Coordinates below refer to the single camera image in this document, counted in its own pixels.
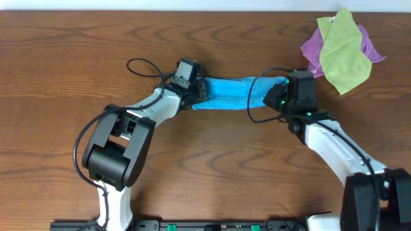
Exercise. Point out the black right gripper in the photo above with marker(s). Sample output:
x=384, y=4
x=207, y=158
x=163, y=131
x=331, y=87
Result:
x=270, y=100

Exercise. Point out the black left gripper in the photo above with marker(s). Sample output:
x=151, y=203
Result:
x=199, y=93

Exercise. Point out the blue microfiber cloth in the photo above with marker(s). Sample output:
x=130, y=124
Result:
x=232, y=94

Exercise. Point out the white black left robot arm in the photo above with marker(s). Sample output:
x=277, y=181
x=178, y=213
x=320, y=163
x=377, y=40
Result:
x=117, y=150

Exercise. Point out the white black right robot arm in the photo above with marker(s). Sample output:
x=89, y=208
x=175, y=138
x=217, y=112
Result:
x=375, y=196

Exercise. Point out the purple microfiber cloth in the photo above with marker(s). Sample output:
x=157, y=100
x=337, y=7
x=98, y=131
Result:
x=312, y=47

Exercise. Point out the green microfiber cloth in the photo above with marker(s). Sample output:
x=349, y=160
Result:
x=343, y=63

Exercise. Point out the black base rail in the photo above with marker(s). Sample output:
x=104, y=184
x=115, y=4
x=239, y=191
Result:
x=270, y=225

